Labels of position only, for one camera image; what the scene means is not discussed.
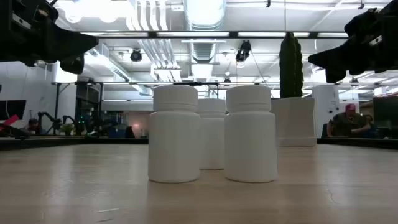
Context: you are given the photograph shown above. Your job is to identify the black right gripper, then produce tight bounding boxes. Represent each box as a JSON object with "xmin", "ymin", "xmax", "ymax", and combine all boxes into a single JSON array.
[{"xmin": 307, "ymin": 0, "xmax": 398, "ymax": 83}]

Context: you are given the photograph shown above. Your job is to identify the white pill bottle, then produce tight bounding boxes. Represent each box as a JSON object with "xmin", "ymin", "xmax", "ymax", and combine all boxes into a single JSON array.
[
  {"xmin": 197, "ymin": 98, "xmax": 227, "ymax": 170},
  {"xmin": 147, "ymin": 85, "xmax": 201, "ymax": 184},
  {"xmin": 224, "ymin": 85, "xmax": 279, "ymax": 183}
]

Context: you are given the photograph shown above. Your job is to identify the green cactus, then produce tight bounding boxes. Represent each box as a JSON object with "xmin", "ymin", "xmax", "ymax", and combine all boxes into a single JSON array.
[{"xmin": 279, "ymin": 32, "xmax": 304, "ymax": 99}]

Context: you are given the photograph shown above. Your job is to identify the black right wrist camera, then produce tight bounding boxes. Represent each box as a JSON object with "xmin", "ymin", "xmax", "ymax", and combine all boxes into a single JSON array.
[{"xmin": 343, "ymin": 8, "xmax": 381, "ymax": 39}]

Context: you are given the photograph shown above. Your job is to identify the black computer monitor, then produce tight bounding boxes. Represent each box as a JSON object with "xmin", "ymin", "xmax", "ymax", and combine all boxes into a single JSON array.
[
  {"xmin": 373, "ymin": 96, "xmax": 398, "ymax": 128},
  {"xmin": 0, "ymin": 99, "xmax": 27, "ymax": 121}
]

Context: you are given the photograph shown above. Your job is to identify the white faceted plant pot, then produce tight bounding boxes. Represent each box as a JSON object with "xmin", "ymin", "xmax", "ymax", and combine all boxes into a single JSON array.
[{"xmin": 270, "ymin": 96, "xmax": 317, "ymax": 147}]

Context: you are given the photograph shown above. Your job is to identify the small green potted plant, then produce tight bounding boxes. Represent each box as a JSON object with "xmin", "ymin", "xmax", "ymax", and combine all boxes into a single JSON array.
[{"xmin": 60, "ymin": 123, "xmax": 75, "ymax": 137}]

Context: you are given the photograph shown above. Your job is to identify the red flat object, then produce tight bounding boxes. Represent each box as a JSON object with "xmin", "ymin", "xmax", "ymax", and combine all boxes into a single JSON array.
[{"xmin": 0, "ymin": 114, "xmax": 20, "ymax": 132}]

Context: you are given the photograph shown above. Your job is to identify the person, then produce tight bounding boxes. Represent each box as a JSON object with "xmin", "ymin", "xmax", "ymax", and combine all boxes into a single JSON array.
[
  {"xmin": 326, "ymin": 103, "xmax": 373, "ymax": 139},
  {"xmin": 26, "ymin": 118, "xmax": 40, "ymax": 135}
]

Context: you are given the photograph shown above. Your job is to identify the black overhead light beam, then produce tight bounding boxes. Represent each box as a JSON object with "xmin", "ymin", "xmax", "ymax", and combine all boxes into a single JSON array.
[{"xmin": 79, "ymin": 30, "xmax": 349, "ymax": 39}]

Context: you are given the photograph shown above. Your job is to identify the blue storage bins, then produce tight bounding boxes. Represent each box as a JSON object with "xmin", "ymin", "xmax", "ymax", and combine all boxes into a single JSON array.
[{"xmin": 108, "ymin": 123, "xmax": 128, "ymax": 138}]

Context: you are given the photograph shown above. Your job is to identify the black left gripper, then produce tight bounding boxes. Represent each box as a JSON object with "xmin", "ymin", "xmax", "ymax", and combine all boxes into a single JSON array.
[{"xmin": 0, "ymin": 0, "xmax": 99, "ymax": 75}]

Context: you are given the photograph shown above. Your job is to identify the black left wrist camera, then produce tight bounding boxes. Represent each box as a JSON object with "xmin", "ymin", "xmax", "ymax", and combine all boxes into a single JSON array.
[{"xmin": 29, "ymin": 0, "xmax": 60, "ymax": 27}]

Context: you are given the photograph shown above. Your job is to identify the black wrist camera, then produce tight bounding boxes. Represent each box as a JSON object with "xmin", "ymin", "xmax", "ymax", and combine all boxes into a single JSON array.
[
  {"xmin": 29, "ymin": 0, "xmax": 60, "ymax": 27},
  {"xmin": 343, "ymin": 8, "xmax": 381, "ymax": 39}
]

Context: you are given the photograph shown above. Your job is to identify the black ceiling spotlight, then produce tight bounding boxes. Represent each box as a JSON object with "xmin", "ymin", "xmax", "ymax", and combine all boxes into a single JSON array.
[
  {"xmin": 129, "ymin": 48, "xmax": 143, "ymax": 62},
  {"xmin": 235, "ymin": 39, "xmax": 252, "ymax": 68}
]

